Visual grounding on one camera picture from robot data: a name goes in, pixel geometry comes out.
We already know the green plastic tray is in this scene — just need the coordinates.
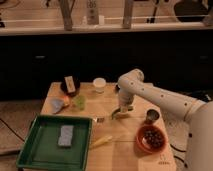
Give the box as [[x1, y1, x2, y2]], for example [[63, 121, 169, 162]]
[[16, 115, 92, 171]]

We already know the orange toy fruit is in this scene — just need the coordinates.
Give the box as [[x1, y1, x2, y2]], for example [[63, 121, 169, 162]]
[[62, 96, 70, 107]]

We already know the blue sponge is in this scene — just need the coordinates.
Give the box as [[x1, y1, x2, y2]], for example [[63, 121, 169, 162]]
[[58, 125, 74, 147]]

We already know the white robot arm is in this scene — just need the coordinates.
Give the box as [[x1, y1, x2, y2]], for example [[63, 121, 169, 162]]
[[118, 69, 213, 171]]

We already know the green leafy toy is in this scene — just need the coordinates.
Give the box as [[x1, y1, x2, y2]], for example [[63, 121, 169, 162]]
[[73, 95, 86, 110]]

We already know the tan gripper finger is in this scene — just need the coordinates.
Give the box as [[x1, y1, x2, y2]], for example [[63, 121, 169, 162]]
[[120, 106, 128, 114]]

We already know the blue cloth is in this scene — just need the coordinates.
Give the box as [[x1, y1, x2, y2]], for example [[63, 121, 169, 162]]
[[50, 98, 64, 114]]

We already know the tan wooden block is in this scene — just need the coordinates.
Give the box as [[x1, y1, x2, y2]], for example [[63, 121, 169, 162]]
[[65, 76, 75, 93]]

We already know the dark round bowl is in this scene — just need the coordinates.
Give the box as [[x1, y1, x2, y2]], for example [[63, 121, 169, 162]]
[[60, 76, 80, 97]]

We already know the small metal cup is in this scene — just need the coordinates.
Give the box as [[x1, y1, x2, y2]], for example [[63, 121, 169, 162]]
[[145, 109, 160, 124]]

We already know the red bowl with berries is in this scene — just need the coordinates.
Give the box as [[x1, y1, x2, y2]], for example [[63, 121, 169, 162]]
[[136, 125, 166, 154]]

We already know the yellow banana toy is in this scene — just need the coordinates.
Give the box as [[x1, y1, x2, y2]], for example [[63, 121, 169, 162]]
[[89, 136, 112, 149]]

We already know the white handled brush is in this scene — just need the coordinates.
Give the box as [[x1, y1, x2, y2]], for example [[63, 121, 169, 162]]
[[115, 84, 120, 92]]

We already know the clear plastic cup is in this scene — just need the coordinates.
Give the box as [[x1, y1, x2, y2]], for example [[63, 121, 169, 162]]
[[93, 77, 106, 93]]

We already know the black cable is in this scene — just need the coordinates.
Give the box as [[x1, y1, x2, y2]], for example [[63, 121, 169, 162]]
[[170, 143, 186, 164]]

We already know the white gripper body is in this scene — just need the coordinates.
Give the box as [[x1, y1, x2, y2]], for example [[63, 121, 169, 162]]
[[118, 89, 134, 106]]

